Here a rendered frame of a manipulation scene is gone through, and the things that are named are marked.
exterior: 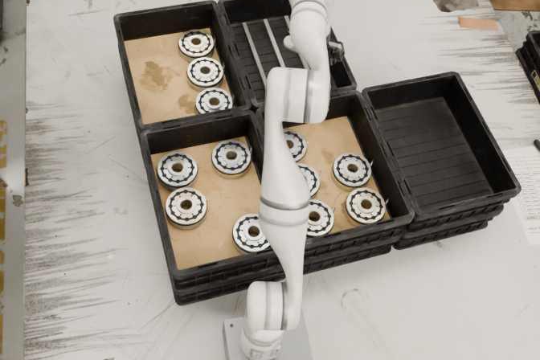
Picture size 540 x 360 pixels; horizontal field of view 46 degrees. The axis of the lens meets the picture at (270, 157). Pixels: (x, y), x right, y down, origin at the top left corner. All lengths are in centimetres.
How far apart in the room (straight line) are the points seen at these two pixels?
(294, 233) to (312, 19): 39
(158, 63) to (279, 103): 87
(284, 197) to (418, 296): 74
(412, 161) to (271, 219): 73
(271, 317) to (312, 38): 52
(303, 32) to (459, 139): 81
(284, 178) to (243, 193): 55
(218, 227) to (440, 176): 62
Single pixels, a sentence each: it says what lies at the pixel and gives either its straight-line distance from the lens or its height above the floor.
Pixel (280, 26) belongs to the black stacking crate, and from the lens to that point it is 198.
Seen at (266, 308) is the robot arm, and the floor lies 112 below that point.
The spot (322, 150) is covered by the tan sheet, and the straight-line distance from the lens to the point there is 173.
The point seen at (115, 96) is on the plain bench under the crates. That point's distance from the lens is 197.
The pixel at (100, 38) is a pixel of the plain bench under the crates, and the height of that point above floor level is 70.
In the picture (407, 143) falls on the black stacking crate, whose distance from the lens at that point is 180.
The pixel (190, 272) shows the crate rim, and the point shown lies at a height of 93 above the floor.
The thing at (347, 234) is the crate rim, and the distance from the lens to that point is 151.
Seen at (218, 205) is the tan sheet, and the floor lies 83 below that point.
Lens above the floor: 227
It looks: 59 degrees down
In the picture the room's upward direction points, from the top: 10 degrees clockwise
